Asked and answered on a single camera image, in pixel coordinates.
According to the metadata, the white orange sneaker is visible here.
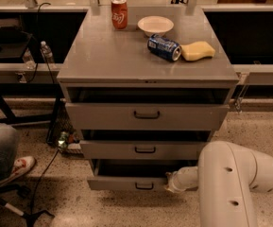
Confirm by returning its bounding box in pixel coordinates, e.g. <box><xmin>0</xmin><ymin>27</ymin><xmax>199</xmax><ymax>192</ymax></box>
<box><xmin>0</xmin><ymin>156</ymin><xmax>36</xmax><ymax>187</ymax></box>

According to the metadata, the yellow sponge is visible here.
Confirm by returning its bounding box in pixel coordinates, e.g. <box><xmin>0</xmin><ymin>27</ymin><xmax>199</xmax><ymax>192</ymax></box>
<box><xmin>181</xmin><ymin>41</ymin><xmax>215</xmax><ymax>61</ymax></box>

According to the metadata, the white bowl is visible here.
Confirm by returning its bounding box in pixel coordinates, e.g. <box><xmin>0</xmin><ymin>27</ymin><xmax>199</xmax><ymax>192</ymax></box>
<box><xmin>138</xmin><ymin>16</ymin><xmax>174</xmax><ymax>37</ymax></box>

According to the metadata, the grey drawer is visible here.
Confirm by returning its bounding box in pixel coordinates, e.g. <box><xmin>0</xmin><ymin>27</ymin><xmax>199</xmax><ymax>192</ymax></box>
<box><xmin>66</xmin><ymin>103</ymin><xmax>229</xmax><ymax>131</ymax></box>
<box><xmin>87</xmin><ymin>159</ymin><xmax>197</xmax><ymax>191</ymax></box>
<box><xmin>80</xmin><ymin>140</ymin><xmax>207</xmax><ymax>160</ymax></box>

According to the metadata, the black floor cable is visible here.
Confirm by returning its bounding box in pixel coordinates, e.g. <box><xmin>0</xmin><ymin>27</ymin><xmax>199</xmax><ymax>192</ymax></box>
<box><xmin>28</xmin><ymin>148</ymin><xmax>60</xmax><ymax>213</ymax></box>

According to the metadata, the grey metal drawer cabinet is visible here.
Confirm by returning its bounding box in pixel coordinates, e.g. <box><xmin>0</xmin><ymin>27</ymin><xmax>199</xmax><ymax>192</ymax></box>
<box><xmin>56</xmin><ymin>5</ymin><xmax>240</xmax><ymax>192</ymax></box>

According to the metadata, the black side table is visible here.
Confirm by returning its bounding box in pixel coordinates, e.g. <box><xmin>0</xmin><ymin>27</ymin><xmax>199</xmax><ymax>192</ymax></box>
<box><xmin>0</xmin><ymin>17</ymin><xmax>64</xmax><ymax>128</ymax></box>

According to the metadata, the red cola can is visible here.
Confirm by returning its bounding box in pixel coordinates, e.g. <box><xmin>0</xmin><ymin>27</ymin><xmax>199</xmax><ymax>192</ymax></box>
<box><xmin>111</xmin><ymin>0</ymin><xmax>128</xmax><ymax>29</ymax></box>

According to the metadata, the blue soda can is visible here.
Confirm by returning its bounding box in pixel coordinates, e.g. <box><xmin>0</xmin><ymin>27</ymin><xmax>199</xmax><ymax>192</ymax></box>
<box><xmin>147</xmin><ymin>34</ymin><xmax>181</xmax><ymax>61</ymax></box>

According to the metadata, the green bottle on floor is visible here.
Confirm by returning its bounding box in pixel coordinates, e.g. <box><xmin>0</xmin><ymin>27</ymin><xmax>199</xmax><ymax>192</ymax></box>
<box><xmin>58</xmin><ymin>131</ymin><xmax>69</xmax><ymax>149</ymax></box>

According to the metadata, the grey top drawer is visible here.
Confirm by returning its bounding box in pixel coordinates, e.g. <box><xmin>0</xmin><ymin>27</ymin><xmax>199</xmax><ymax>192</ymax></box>
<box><xmin>66</xmin><ymin>103</ymin><xmax>229</xmax><ymax>131</ymax></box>

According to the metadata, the grey bottom drawer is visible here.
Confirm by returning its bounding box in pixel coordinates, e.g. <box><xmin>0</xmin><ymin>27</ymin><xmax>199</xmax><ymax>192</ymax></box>
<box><xmin>87</xmin><ymin>159</ymin><xmax>197</xmax><ymax>191</ymax></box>

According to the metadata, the blue jeans leg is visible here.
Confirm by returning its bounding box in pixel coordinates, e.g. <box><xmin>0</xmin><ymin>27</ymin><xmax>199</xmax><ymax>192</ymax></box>
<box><xmin>0</xmin><ymin>123</ymin><xmax>18</xmax><ymax>181</ymax></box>

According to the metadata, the clear plastic water bottle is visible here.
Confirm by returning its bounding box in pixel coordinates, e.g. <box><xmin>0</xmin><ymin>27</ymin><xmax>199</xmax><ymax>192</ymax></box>
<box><xmin>41</xmin><ymin>41</ymin><xmax>55</xmax><ymax>64</ymax></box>

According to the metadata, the black office chair base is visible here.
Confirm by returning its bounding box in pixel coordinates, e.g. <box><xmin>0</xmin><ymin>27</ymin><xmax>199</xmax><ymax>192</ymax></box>
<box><xmin>0</xmin><ymin>184</ymin><xmax>54</xmax><ymax>227</ymax></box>

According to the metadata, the grey middle drawer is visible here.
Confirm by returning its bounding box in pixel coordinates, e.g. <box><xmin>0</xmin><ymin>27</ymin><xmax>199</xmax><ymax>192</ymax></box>
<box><xmin>80</xmin><ymin>140</ymin><xmax>207</xmax><ymax>160</ymax></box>

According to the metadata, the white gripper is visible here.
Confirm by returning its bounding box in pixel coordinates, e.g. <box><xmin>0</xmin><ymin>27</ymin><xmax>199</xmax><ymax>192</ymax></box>
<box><xmin>164</xmin><ymin>171</ymin><xmax>184</xmax><ymax>193</ymax></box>

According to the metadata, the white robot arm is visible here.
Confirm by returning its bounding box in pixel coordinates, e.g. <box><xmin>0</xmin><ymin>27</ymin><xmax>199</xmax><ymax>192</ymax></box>
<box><xmin>165</xmin><ymin>141</ymin><xmax>273</xmax><ymax>227</ymax></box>

